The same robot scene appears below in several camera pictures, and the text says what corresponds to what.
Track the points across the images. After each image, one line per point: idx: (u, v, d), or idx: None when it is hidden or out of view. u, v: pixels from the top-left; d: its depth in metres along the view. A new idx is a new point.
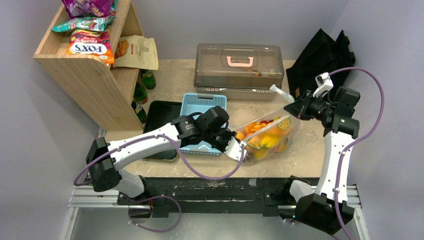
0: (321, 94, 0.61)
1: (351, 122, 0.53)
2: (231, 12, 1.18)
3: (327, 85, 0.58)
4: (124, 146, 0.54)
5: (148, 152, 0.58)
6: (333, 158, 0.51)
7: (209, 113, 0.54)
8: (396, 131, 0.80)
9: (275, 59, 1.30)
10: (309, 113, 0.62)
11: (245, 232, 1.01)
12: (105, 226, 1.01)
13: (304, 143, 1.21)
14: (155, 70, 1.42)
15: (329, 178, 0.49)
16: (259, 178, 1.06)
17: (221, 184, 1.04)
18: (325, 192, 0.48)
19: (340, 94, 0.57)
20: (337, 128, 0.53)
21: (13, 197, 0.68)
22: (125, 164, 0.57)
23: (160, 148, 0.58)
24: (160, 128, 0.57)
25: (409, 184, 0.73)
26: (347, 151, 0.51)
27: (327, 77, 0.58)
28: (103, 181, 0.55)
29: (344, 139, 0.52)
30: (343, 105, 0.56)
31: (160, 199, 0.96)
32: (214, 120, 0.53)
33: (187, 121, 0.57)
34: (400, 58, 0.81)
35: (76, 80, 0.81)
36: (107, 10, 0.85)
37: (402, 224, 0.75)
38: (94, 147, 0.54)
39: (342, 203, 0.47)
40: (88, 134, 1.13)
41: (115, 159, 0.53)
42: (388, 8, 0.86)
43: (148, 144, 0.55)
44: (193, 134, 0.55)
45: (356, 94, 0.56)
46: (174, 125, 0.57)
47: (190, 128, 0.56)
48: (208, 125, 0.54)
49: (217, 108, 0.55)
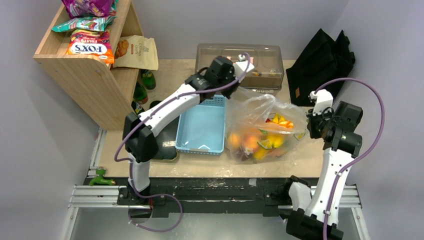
0: (322, 110, 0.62)
1: (353, 138, 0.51)
2: (231, 12, 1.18)
3: (320, 101, 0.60)
4: (154, 113, 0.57)
5: (175, 115, 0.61)
6: (329, 178, 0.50)
7: (214, 64, 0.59)
8: (397, 132, 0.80)
9: (275, 59, 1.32)
10: (315, 132, 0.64)
11: (245, 232, 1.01)
12: (104, 226, 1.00)
13: (304, 143, 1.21)
14: (155, 70, 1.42)
15: (321, 199, 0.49)
16: (259, 178, 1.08)
17: (221, 184, 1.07)
18: (316, 214, 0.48)
19: (341, 109, 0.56)
20: (336, 145, 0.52)
21: (13, 198, 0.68)
22: (161, 131, 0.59)
23: (185, 107, 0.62)
24: (177, 91, 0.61)
25: (410, 184, 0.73)
26: (343, 172, 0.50)
27: (316, 95, 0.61)
28: (147, 150, 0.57)
29: (344, 158, 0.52)
30: (345, 119, 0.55)
31: (161, 198, 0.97)
32: (221, 68, 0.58)
33: (198, 77, 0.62)
34: (399, 58, 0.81)
35: (77, 80, 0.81)
36: (107, 10, 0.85)
37: (403, 224, 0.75)
38: (127, 121, 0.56)
39: (331, 226, 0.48)
40: (88, 133, 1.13)
41: (150, 126, 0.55)
42: (388, 8, 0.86)
43: (174, 106, 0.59)
44: (207, 86, 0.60)
45: (358, 108, 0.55)
46: (189, 84, 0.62)
47: (203, 82, 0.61)
48: (218, 74, 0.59)
49: (218, 58, 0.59)
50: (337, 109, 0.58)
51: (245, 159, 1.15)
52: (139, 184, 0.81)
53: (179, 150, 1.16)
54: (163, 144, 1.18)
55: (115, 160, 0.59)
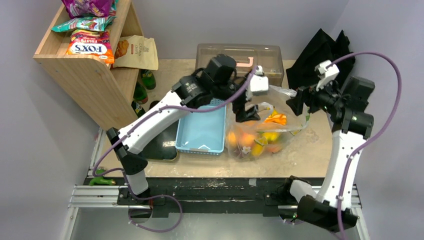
0: (325, 84, 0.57)
1: (363, 118, 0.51)
2: (231, 12, 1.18)
3: (328, 76, 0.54)
4: (132, 131, 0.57)
5: (158, 128, 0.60)
6: (340, 162, 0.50)
7: (212, 65, 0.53)
8: (397, 132, 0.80)
9: (275, 59, 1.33)
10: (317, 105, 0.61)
11: (245, 232, 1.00)
12: (104, 226, 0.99)
13: (304, 143, 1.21)
14: (155, 70, 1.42)
15: (333, 184, 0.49)
16: (259, 178, 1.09)
17: (221, 184, 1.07)
18: (329, 200, 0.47)
19: (353, 85, 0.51)
20: (347, 128, 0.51)
21: (13, 197, 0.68)
22: (142, 146, 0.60)
23: (170, 120, 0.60)
24: (161, 101, 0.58)
25: (410, 183, 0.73)
26: (355, 155, 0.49)
27: (327, 69, 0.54)
28: (132, 164, 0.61)
29: (355, 140, 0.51)
30: (356, 98, 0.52)
31: (160, 199, 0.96)
32: (218, 71, 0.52)
33: (189, 82, 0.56)
34: (399, 59, 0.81)
35: (76, 80, 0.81)
36: (107, 10, 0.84)
37: (404, 224, 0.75)
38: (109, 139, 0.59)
39: (345, 210, 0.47)
40: (87, 134, 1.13)
41: (127, 145, 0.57)
42: (388, 8, 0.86)
43: (154, 121, 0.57)
44: (197, 94, 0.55)
45: (371, 84, 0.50)
46: (176, 92, 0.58)
47: (194, 88, 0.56)
48: (214, 78, 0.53)
49: (217, 58, 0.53)
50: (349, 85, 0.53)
51: (242, 157, 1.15)
52: (135, 187, 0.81)
53: (179, 150, 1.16)
54: (163, 144, 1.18)
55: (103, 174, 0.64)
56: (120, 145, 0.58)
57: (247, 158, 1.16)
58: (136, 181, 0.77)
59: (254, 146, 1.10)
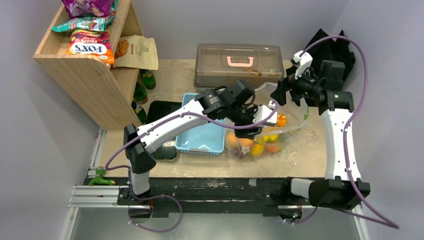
0: (302, 72, 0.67)
1: (343, 95, 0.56)
2: (231, 12, 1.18)
3: (304, 63, 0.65)
4: (152, 129, 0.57)
5: (176, 132, 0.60)
6: (338, 138, 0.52)
7: (236, 86, 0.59)
8: (397, 132, 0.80)
9: (275, 60, 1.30)
10: (298, 93, 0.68)
11: (245, 232, 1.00)
12: (103, 226, 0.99)
13: (304, 143, 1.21)
14: (155, 70, 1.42)
15: (338, 159, 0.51)
16: (259, 178, 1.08)
17: (221, 184, 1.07)
18: (339, 175, 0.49)
19: (327, 68, 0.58)
20: (333, 106, 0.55)
21: (13, 197, 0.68)
22: (156, 147, 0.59)
23: (188, 126, 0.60)
24: (184, 107, 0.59)
25: (412, 183, 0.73)
26: (348, 127, 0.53)
27: (301, 57, 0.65)
28: (142, 163, 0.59)
29: (343, 115, 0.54)
30: (332, 79, 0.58)
31: (161, 199, 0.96)
32: (242, 92, 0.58)
33: (211, 95, 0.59)
34: (399, 59, 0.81)
35: (77, 80, 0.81)
36: (107, 10, 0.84)
37: (404, 224, 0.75)
38: (126, 134, 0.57)
39: (357, 180, 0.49)
40: (87, 134, 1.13)
41: (145, 143, 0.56)
42: (388, 8, 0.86)
43: (175, 124, 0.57)
44: (219, 106, 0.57)
45: (341, 65, 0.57)
46: (199, 101, 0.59)
47: (216, 100, 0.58)
48: (237, 97, 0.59)
49: (242, 81, 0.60)
50: (322, 69, 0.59)
51: (242, 157, 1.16)
52: (137, 188, 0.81)
53: (179, 150, 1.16)
54: (163, 144, 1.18)
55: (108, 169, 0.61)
56: (137, 142, 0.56)
57: (247, 158, 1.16)
58: (139, 182, 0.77)
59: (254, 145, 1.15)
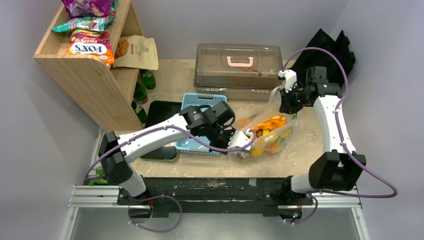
0: (291, 86, 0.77)
1: (331, 85, 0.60)
2: (231, 12, 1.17)
3: (288, 75, 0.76)
4: (133, 139, 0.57)
5: (157, 144, 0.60)
6: (331, 118, 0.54)
7: (219, 107, 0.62)
8: (397, 132, 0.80)
9: (275, 59, 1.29)
10: (294, 103, 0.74)
11: (245, 232, 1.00)
12: (103, 227, 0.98)
13: (304, 143, 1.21)
14: (155, 70, 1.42)
15: (333, 135, 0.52)
16: (259, 178, 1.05)
17: (221, 184, 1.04)
18: (335, 148, 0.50)
19: (311, 72, 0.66)
20: (322, 93, 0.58)
21: (13, 197, 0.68)
22: (135, 157, 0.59)
23: (170, 139, 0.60)
24: (168, 119, 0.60)
25: (413, 184, 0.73)
26: (338, 109, 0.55)
27: (286, 72, 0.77)
28: (117, 174, 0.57)
29: (333, 100, 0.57)
30: (317, 77, 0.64)
31: (160, 199, 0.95)
32: (224, 113, 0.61)
33: (195, 111, 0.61)
34: (399, 59, 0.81)
35: (77, 80, 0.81)
36: (107, 10, 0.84)
37: (406, 224, 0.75)
38: (104, 142, 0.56)
39: (354, 152, 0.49)
40: (87, 134, 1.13)
41: (125, 152, 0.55)
42: (389, 8, 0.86)
43: (157, 136, 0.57)
44: (201, 123, 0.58)
45: (323, 67, 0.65)
46: (183, 116, 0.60)
47: (199, 117, 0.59)
48: (219, 117, 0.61)
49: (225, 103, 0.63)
50: (308, 75, 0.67)
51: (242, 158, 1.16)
52: (133, 190, 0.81)
53: (179, 150, 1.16)
54: None
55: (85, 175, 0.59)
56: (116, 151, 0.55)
57: (247, 159, 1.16)
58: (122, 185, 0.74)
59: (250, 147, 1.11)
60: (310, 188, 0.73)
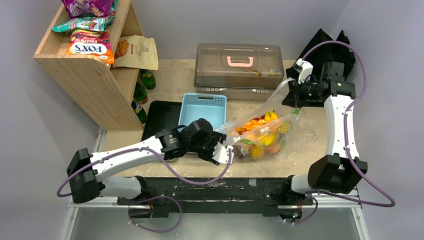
0: (305, 78, 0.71)
1: (346, 85, 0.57)
2: (230, 12, 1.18)
3: (305, 67, 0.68)
4: (107, 158, 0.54)
5: (131, 165, 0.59)
6: (339, 120, 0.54)
7: (192, 126, 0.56)
8: (397, 131, 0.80)
9: (275, 59, 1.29)
10: (303, 99, 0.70)
11: (245, 232, 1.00)
12: (102, 227, 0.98)
13: (304, 143, 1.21)
14: (155, 70, 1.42)
15: (338, 138, 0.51)
16: (259, 178, 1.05)
17: (221, 184, 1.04)
18: (338, 152, 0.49)
19: (328, 67, 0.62)
20: (335, 92, 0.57)
21: (12, 196, 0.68)
22: (107, 176, 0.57)
23: (144, 160, 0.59)
24: (143, 141, 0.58)
25: (414, 183, 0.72)
26: (349, 111, 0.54)
27: (304, 62, 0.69)
28: (85, 192, 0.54)
29: (345, 101, 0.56)
30: (333, 74, 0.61)
31: (161, 199, 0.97)
32: (197, 134, 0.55)
33: (170, 134, 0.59)
34: (399, 58, 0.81)
35: (76, 80, 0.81)
36: (107, 10, 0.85)
37: (407, 224, 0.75)
38: (76, 160, 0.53)
39: (356, 158, 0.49)
40: (87, 134, 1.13)
41: (97, 171, 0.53)
42: (388, 8, 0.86)
43: (132, 156, 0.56)
44: (175, 147, 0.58)
45: (341, 64, 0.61)
46: (158, 138, 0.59)
47: (174, 141, 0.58)
48: (192, 138, 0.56)
49: (199, 121, 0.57)
50: (323, 70, 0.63)
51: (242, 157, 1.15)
52: (129, 193, 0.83)
53: None
54: None
55: (59, 197, 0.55)
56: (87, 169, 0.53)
57: (247, 158, 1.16)
58: (111, 194, 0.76)
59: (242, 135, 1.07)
60: (310, 188, 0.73)
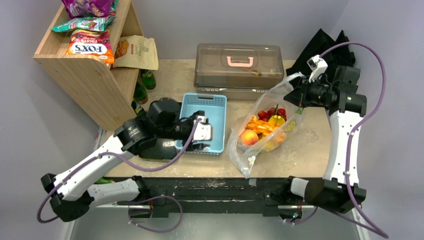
0: (316, 77, 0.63)
1: (357, 98, 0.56)
2: (230, 12, 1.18)
3: (320, 66, 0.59)
4: (69, 177, 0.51)
5: (100, 173, 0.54)
6: (343, 140, 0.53)
7: (153, 109, 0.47)
8: (397, 131, 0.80)
9: (275, 59, 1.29)
10: (309, 99, 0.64)
11: (246, 233, 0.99)
12: (102, 227, 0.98)
13: (304, 143, 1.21)
14: (155, 70, 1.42)
15: (339, 162, 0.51)
16: (259, 178, 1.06)
17: (221, 184, 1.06)
18: (336, 177, 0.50)
19: (341, 73, 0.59)
20: (343, 107, 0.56)
21: (12, 196, 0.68)
22: (82, 191, 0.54)
23: (111, 164, 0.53)
24: (102, 144, 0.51)
25: (414, 183, 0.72)
26: (355, 131, 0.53)
27: (320, 59, 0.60)
28: (69, 212, 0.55)
29: (352, 119, 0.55)
30: (346, 82, 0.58)
31: (161, 199, 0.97)
32: (159, 116, 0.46)
33: (130, 125, 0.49)
34: (399, 58, 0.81)
35: (76, 80, 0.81)
36: (107, 10, 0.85)
37: (407, 224, 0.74)
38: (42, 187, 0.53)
39: (354, 185, 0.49)
40: (87, 133, 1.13)
41: (63, 193, 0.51)
42: (388, 8, 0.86)
43: (94, 167, 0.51)
44: (139, 139, 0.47)
45: (356, 70, 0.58)
46: (118, 136, 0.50)
47: (136, 132, 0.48)
48: (156, 122, 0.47)
49: (158, 102, 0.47)
50: (336, 74, 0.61)
51: None
52: (130, 196, 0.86)
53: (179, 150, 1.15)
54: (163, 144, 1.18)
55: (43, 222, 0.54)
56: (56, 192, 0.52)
57: None
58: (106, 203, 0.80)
59: (245, 133, 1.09)
60: None
